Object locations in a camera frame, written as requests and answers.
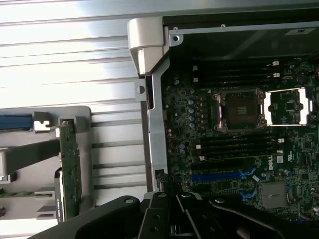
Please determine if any hard disk in blue caddy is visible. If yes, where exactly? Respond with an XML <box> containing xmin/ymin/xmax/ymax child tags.
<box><xmin>0</xmin><ymin>113</ymin><xmax>34</xmax><ymax>131</ymax></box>

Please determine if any black RAM slot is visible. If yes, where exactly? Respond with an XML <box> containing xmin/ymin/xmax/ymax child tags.
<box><xmin>200</xmin><ymin>153</ymin><xmax>284</xmax><ymax>161</ymax></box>
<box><xmin>198</xmin><ymin>141</ymin><xmax>284</xmax><ymax>149</ymax></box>
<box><xmin>193</xmin><ymin>77</ymin><xmax>281</xmax><ymax>84</ymax></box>
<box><xmin>199</xmin><ymin>135</ymin><xmax>285</xmax><ymax>143</ymax></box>
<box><xmin>193</xmin><ymin>72</ymin><xmax>281</xmax><ymax>78</ymax></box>
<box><xmin>199</xmin><ymin>148</ymin><xmax>284</xmax><ymax>155</ymax></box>

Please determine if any silver socket locking lever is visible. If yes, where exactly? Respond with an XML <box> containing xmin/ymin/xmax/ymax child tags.
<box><xmin>233</xmin><ymin>131</ymin><xmax>274</xmax><ymax>139</ymax></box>

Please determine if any grey plastic parts rack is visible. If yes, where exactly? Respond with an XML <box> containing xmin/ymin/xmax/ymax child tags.
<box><xmin>0</xmin><ymin>106</ymin><xmax>97</xmax><ymax>222</ymax></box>

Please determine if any open black PC case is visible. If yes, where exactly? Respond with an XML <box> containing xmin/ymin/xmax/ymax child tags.
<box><xmin>127</xmin><ymin>9</ymin><xmax>319</xmax><ymax>226</ymax></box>

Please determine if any CPU socket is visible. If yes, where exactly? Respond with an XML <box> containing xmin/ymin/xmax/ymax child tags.
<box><xmin>211</xmin><ymin>88</ymin><xmax>266</xmax><ymax>132</ymax></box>

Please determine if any blue expansion slot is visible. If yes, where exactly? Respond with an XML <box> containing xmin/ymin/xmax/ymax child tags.
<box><xmin>190</xmin><ymin>169</ymin><xmax>257</xmax><ymax>184</ymax></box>

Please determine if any green motherboard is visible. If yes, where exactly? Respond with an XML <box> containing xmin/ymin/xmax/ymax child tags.
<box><xmin>161</xmin><ymin>58</ymin><xmax>319</xmax><ymax>225</ymax></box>

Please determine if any silver chipset heatsink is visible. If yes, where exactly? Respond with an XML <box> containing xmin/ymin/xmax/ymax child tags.
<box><xmin>260</xmin><ymin>181</ymin><xmax>287</xmax><ymax>209</ymax></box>

